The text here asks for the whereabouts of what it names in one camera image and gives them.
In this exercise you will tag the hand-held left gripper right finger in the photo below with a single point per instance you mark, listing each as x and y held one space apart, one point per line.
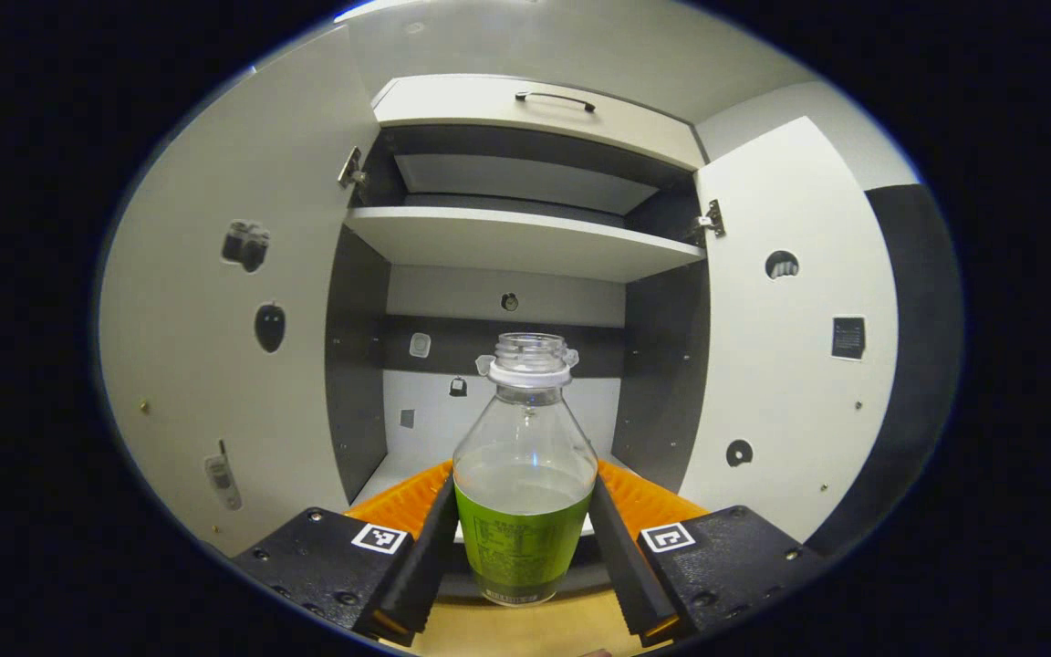
621 566

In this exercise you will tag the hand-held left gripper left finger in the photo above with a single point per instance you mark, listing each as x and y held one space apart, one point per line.
425 566

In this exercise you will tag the clear bottle with green label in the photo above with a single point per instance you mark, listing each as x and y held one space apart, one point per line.
523 520

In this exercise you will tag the white and grey cabinet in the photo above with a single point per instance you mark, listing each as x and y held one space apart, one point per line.
662 365

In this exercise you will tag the white cabinet door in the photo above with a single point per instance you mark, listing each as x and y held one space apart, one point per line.
215 365
790 392

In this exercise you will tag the metal door hinge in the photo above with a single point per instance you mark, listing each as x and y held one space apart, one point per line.
708 221
352 169

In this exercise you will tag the white cabinet drawer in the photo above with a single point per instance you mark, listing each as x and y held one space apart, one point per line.
471 105

